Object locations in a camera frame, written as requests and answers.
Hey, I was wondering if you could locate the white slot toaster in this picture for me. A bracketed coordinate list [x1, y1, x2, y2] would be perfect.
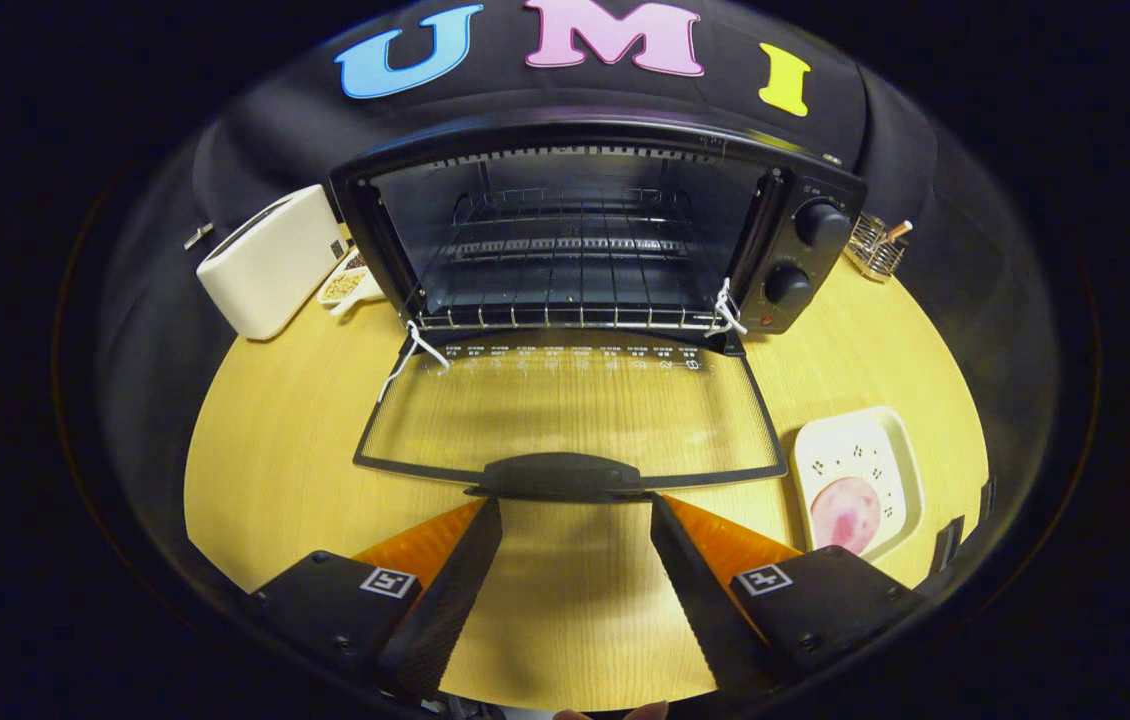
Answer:
[196, 184, 346, 342]

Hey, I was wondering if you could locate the cream square plate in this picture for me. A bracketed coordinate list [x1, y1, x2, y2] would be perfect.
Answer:
[792, 406, 925, 563]

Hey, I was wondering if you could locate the pink ham slice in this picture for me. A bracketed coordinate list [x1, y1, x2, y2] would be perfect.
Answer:
[810, 476, 883, 557]

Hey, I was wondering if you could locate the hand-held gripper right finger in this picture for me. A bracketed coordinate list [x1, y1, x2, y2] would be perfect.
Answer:
[650, 492, 926, 701]

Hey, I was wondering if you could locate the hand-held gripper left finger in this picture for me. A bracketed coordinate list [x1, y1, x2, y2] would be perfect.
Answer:
[245, 497, 504, 701]

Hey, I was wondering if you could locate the black toaster oven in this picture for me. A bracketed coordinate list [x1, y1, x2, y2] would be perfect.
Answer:
[328, 118, 868, 503]

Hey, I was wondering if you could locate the gold wire basket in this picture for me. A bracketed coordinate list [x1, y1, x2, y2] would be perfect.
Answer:
[845, 213, 911, 283]

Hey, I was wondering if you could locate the small dish of beans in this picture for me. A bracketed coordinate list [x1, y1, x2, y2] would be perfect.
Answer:
[316, 250, 386, 318]

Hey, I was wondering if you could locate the black backdrop cloth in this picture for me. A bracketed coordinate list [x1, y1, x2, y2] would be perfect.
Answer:
[95, 0, 1056, 601]

